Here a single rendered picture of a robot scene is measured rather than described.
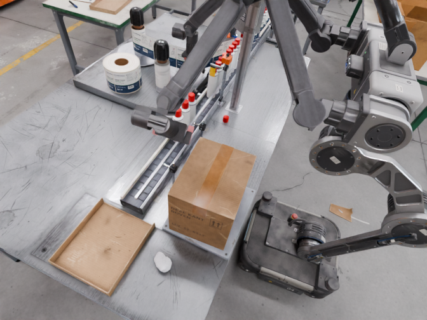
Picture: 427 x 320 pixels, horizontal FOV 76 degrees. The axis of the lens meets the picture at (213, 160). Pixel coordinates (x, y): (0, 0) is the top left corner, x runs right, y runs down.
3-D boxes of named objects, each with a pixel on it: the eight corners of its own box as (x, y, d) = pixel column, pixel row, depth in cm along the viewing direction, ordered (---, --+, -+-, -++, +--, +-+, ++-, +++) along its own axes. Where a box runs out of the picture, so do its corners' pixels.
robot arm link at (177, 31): (190, 28, 124) (197, 16, 128) (168, 21, 126) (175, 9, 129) (192, 48, 135) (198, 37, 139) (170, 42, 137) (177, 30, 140)
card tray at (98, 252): (103, 201, 120) (101, 197, 117) (155, 226, 115) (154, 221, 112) (51, 264, 102) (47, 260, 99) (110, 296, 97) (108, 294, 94)
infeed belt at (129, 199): (247, 43, 219) (248, 39, 216) (257, 46, 218) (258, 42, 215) (123, 204, 119) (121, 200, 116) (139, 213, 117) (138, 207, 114)
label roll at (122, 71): (119, 70, 173) (115, 49, 162) (148, 79, 170) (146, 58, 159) (100, 87, 160) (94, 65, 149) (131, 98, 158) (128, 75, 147)
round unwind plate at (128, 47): (134, 38, 199) (134, 37, 198) (171, 51, 194) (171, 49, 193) (107, 58, 180) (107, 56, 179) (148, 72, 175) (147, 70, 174)
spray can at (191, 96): (187, 120, 151) (189, 89, 135) (196, 123, 150) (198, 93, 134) (183, 126, 148) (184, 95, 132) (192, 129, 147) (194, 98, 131)
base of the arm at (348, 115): (346, 145, 77) (370, 112, 68) (318, 136, 78) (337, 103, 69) (347, 125, 83) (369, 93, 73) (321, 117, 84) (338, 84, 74)
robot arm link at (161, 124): (165, 134, 83) (171, 117, 83) (144, 128, 84) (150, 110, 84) (171, 138, 90) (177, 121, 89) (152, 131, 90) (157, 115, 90)
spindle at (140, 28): (138, 47, 190) (133, 3, 167) (150, 51, 188) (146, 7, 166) (131, 53, 184) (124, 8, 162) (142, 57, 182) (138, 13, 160)
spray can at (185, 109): (182, 127, 147) (183, 96, 131) (190, 130, 146) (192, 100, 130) (177, 133, 144) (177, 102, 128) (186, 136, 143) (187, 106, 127)
